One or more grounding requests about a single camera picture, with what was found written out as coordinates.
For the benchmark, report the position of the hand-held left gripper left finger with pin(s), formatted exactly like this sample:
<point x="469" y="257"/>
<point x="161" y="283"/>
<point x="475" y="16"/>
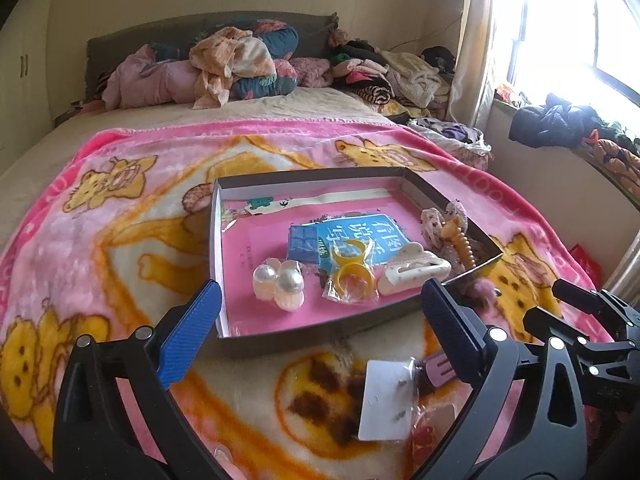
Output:
<point x="190" y="332"/>

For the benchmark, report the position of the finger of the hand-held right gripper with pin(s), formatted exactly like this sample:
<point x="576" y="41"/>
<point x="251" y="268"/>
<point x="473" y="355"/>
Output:
<point x="555" y="327"/>
<point x="585" y="296"/>

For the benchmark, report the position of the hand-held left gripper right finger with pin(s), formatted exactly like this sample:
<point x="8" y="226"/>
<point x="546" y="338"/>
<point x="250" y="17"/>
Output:
<point x="452" y="332"/>

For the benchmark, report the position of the white hair claw clip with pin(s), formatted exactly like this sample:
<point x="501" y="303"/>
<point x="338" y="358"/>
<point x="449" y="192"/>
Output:
<point x="415" y="272"/>

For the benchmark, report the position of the pearl hair clip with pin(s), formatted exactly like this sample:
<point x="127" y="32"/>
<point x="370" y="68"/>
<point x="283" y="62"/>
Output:
<point x="280" y="285"/>

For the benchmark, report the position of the shallow dark cardboard box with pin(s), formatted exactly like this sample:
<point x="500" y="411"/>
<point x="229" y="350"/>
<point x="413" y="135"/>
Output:
<point x="300" y="337"/>

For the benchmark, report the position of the beige dotted scrunchie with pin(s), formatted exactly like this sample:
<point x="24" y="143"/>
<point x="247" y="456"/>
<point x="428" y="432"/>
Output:
<point x="435" y="220"/>

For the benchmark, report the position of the blue patterned small packet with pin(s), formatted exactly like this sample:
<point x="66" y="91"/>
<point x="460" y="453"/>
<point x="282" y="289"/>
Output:
<point x="302" y="244"/>

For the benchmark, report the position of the red bag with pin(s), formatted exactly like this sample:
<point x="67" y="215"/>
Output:
<point x="585" y="260"/>

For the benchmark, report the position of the purple hair clip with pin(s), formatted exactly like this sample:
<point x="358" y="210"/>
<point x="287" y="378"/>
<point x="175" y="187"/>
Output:
<point x="437" y="367"/>

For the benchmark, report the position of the red patterned plastic packet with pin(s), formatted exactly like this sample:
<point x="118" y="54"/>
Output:
<point x="432" y="432"/>

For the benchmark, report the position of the pink cartoon printed blanket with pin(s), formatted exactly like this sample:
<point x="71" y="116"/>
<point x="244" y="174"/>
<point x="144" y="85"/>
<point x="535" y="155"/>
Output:
<point x="100" y="240"/>

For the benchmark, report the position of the orange and black cloth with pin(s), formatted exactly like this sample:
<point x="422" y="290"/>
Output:
<point x="617" y="152"/>

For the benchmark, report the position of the dark jacket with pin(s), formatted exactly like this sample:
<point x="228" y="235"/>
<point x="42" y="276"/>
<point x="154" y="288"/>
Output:
<point x="545" y="122"/>

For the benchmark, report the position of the floral laundry basket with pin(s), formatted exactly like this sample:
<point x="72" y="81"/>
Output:
<point x="465" y="152"/>

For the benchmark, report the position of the bed with beige sheet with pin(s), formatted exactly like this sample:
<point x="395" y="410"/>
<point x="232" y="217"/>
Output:
<point x="250" y="107"/>

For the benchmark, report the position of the pile of mixed clothes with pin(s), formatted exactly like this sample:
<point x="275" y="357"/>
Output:
<point x="400" y="72"/>

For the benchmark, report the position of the bright window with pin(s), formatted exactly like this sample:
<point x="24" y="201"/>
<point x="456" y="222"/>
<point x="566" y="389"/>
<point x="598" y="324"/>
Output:
<point x="575" y="25"/>

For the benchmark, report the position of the beige patterned cloth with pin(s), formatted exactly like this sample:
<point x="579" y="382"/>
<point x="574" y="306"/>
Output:
<point x="225" y="60"/>

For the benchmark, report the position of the cream curtain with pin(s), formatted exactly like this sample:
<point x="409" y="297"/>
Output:
<point x="477" y="40"/>

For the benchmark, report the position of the pink pillow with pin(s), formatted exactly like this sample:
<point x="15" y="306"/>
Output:
<point x="310" y="72"/>

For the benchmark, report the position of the dark blue floral quilt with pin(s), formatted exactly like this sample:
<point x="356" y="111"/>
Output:
<point x="275" y="42"/>

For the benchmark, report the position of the pile of pillows and bedding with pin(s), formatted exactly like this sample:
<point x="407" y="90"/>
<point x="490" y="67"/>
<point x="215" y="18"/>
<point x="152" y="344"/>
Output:
<point x="150" y="32"/>

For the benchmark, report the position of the cream built-in wardrobe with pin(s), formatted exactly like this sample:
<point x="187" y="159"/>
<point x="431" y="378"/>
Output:
<point x="25" y="70"/>

